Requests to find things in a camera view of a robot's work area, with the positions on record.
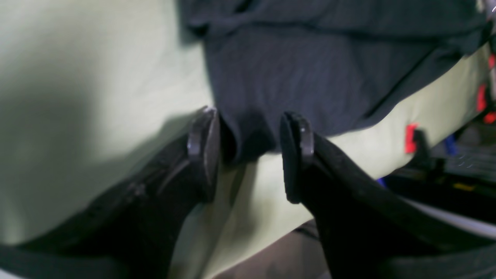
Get orange clamp right edge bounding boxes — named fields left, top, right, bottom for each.
left=476, top=53, right=496, bottom=126

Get blue orange clamp top centre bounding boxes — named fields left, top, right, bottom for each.
left=405, top=122, right=429, bottom=155

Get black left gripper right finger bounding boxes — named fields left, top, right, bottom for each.
left=280, top=112, right=495, bottom=279

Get dark navy long-sleeve T-shirt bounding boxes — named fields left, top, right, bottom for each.
left=179, top=0, right=492, bottom=163

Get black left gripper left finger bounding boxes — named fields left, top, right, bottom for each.
left=1, top=107, right=221, bottom=279

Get sage green table cloth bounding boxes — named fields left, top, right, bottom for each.
left=0, top=0, right=493, bottom=279

